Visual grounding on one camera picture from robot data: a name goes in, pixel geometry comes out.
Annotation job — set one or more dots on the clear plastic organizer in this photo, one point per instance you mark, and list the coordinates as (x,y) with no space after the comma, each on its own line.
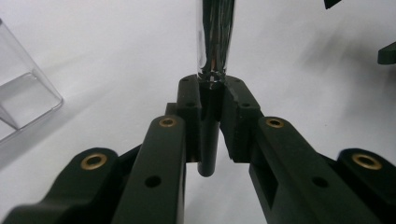
(28,99)

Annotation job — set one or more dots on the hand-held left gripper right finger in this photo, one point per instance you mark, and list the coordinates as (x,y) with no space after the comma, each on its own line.
(280,161)

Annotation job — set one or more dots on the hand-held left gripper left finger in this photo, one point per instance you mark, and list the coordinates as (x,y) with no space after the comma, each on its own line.
(162,161)

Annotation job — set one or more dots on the black makeup brush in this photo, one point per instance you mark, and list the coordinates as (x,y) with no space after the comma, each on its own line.
(214,37)

